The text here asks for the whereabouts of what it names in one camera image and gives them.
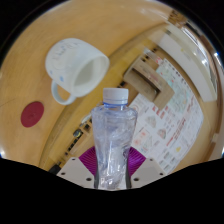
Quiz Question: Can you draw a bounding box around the clear plastic water bottle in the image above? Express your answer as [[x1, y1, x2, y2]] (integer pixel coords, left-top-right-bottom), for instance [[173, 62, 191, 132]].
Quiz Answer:
[[90, 87, 139, 191]]

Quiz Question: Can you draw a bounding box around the flat round red coaster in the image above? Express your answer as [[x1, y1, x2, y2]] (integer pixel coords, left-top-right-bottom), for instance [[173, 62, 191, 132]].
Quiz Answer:
[[20, 101, 45, 129]]

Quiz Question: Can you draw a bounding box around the wide printed wall poster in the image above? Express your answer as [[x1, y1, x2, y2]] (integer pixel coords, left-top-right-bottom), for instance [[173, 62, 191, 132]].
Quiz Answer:
[[128, 59, 205, 174]]

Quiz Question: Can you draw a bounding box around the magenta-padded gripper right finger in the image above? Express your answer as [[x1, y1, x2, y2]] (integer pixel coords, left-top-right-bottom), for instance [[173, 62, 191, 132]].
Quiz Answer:
[[125, 146, 167, 190]]

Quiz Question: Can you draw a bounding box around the tall white cabinet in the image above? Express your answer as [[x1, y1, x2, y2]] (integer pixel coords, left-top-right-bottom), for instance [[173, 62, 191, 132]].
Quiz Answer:
[[156, 29, 218, 103]]

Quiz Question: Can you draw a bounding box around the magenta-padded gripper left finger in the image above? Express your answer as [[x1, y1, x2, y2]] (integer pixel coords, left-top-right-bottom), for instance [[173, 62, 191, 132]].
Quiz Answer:
[[56, 146, 99, 190]]

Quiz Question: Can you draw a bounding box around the white ceramic mug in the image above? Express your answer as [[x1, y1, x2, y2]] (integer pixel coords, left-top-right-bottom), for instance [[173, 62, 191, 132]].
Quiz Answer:
[[44, 37, 111, 106]]

